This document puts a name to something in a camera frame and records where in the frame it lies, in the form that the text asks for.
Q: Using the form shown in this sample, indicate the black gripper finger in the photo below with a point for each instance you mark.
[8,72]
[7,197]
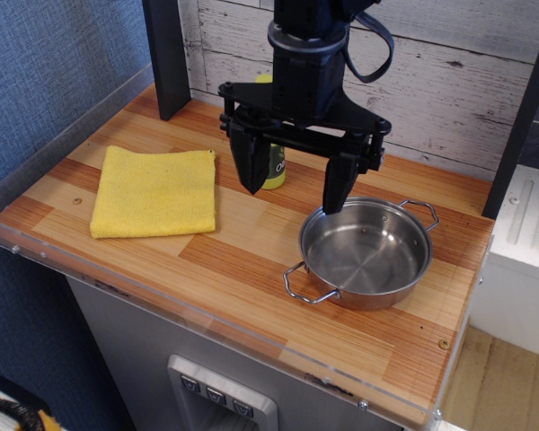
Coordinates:
[251,153]
[340,176]

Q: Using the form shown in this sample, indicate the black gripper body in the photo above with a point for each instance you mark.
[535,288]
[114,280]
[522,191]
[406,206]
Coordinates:
[304,107]

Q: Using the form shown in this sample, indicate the yellow olive oil bottle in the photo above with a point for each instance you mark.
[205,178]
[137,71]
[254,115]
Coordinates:
[277,168]

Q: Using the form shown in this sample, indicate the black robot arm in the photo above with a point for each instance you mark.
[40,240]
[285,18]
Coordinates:
[311,19]

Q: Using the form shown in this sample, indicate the yellow folded cloth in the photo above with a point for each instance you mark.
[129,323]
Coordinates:
[154,195]

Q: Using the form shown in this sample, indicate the stainless steel pan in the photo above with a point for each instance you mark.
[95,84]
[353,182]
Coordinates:
[368,256]

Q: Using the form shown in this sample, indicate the white ribbed cabinet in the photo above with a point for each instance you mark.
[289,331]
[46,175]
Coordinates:
[505,301]

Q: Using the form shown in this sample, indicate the silver toy fridge dispenser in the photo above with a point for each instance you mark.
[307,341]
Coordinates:
[210,401]

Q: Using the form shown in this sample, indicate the yellow black bag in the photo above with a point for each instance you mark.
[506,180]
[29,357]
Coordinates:
[20,409]

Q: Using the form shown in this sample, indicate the black vertical post left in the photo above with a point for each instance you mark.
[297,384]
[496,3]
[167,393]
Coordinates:
[164,35]

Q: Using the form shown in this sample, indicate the black vertical post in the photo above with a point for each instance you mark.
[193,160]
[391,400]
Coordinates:
[515,144]
[164,35]

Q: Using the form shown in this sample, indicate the black vertical post right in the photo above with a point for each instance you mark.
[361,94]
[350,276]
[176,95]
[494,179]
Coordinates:
[515,144]

